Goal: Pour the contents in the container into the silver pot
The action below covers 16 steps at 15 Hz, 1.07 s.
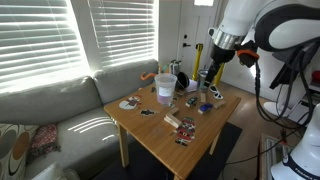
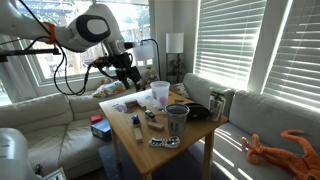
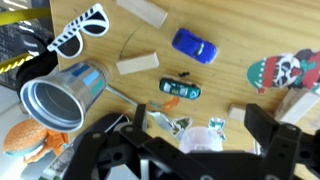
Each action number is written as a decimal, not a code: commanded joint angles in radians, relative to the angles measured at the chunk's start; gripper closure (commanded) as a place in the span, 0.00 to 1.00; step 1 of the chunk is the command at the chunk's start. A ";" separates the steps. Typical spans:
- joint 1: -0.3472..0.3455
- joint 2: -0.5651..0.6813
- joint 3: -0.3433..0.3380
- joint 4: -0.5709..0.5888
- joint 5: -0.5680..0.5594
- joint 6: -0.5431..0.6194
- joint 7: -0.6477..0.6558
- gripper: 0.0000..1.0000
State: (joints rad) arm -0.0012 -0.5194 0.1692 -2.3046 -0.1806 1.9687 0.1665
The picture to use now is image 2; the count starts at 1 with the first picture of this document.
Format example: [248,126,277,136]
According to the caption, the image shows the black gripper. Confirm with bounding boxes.
[105,52,143,90]

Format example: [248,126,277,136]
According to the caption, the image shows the translucent plastic container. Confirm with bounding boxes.
[150,80,171,109]

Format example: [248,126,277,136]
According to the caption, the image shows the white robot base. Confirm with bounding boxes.
[0,128,34,180]

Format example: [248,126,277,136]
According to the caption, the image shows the plush doll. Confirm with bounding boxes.
[141,68,160,89]

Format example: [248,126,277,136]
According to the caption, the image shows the floral pillow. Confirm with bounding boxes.
[92,79,127,99]

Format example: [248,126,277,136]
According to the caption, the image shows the Santa sticker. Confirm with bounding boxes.
[111,103,129,114]

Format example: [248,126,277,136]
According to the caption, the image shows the small dark toy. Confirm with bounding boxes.
[144,109,157,122]

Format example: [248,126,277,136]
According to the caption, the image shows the blue toy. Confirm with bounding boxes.
[131,114,141,128]

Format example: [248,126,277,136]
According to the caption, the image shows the printed paper booklet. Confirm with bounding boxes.
[169,82,192,100]

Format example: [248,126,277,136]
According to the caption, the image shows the red box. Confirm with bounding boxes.
[89,113,104,125]

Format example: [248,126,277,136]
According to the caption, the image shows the wooden block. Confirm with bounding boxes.
[147,121,165,132]
[133,127,144,144]

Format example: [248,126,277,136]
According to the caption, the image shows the blue box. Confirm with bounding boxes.
[90,119,113,142]

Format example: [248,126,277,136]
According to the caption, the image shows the clear plastic cup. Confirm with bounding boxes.
[164,103,191,138]

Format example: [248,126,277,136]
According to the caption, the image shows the black bowl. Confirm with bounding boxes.
[184,102,212,121]

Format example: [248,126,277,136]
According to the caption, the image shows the wooden table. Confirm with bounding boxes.
[98,84,229,180]

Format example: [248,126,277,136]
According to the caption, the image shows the clear packaged item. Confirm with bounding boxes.
[208,88,227,122]

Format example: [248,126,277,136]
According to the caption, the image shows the white leather sofa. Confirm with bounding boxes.
[0,81,141,179]

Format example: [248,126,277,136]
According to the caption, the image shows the white window blind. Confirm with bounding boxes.
[263,0,320,111]
[193,0,268,90]

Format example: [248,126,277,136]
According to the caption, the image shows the small framed picture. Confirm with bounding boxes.
[42,167,67,180]

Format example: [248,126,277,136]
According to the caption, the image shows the grey fabric sofa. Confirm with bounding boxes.
[182,72,320,180]

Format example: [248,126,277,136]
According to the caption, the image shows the orange octopus plush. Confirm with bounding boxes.
[241,129,320,180]

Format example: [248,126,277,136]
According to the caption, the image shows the large white frame window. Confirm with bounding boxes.
[14,0,158,88]

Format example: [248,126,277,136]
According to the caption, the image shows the white frame sunglasses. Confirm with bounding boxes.
[148,135,181,149]

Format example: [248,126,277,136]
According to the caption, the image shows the black camera stand bar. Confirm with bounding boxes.
[0,46,62,64]

